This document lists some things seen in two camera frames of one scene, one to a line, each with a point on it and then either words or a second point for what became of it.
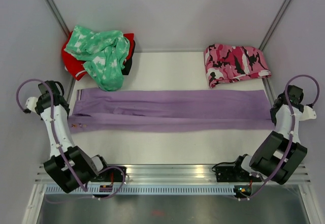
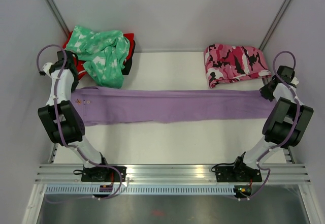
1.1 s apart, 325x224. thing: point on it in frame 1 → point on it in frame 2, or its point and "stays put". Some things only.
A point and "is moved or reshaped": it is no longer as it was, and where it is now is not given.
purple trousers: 100,110 is moved or reshaped
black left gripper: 67,110 → 74,84
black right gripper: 273,116 → 265,93
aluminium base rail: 168,173 stays put
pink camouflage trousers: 227,63 stays put
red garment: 73,64 stays put
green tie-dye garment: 104,53 stays put
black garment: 128,64 stays put
